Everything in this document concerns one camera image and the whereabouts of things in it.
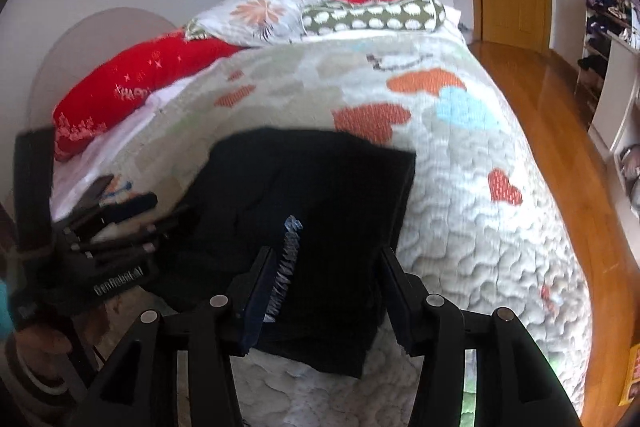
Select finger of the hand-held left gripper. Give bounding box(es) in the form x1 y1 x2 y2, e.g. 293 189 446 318
75 206 193 264
65 174 160 235

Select white floral pillow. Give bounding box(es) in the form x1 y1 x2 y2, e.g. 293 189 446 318
182 0 333 46

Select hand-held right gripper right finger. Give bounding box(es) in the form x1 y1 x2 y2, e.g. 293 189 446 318
381 246 583 427

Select grey round headboard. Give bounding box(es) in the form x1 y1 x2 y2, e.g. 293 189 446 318
27 7 178 132

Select black pants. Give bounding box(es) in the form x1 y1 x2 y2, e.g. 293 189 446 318
142 127 418 380

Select black flat board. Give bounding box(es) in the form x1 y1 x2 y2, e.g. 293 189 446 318
12 127 57 258

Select heart patterned quilt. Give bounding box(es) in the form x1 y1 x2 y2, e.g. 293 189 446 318
50 34 593 427

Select green dotted bolster pillow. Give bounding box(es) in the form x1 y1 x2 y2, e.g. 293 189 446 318
300 0 448 36

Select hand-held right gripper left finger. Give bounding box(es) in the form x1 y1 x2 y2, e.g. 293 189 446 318
70 215 304 427

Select person's left hand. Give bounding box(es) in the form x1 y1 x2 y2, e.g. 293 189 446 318
12 319 73 360

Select cluttered shoe rack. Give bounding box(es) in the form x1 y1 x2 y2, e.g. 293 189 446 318
575 0 640 108

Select white shelf cabinet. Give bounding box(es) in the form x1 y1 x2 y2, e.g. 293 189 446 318
587 37 640 228

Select white bed sheet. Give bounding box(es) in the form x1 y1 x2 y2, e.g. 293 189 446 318
50 82 186 218

